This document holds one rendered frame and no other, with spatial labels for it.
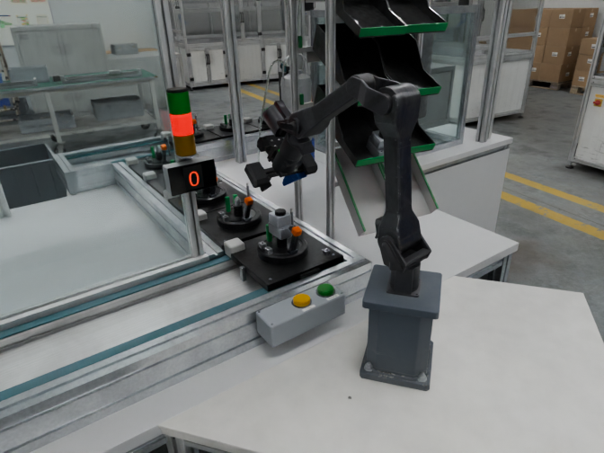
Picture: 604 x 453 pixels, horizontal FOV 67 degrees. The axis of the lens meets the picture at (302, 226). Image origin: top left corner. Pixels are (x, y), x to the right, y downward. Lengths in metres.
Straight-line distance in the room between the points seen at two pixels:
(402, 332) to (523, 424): 0.28
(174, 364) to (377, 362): 0.43
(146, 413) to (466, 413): 0.63
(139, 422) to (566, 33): 9.39
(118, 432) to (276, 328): 0.36
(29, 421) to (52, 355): 0.19
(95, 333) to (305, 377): 0.49
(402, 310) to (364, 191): 0.54
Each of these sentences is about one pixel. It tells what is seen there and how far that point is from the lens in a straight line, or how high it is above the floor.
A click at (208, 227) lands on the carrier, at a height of 0.97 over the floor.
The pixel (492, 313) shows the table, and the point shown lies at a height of 0.86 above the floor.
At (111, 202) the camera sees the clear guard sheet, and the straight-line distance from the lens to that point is 1.18.
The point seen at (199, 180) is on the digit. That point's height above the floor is 1.20.
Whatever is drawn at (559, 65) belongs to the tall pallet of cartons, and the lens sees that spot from 9.82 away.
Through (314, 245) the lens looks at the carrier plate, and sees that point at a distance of 1.28.
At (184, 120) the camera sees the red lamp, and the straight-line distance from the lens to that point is 1.12.
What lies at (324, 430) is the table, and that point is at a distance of 0.94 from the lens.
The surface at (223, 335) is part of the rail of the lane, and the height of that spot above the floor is 0.93.
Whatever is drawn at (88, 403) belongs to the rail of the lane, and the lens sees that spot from 1.02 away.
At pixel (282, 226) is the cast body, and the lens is 1.20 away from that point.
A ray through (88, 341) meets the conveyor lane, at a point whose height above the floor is 0.92.
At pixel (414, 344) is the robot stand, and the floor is 0.97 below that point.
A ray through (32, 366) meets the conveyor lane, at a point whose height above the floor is 0.92.
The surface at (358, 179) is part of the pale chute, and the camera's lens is 1.37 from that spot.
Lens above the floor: 1.59
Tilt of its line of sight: 26 degrees down
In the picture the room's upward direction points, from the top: 2 degrees counter-clockwise
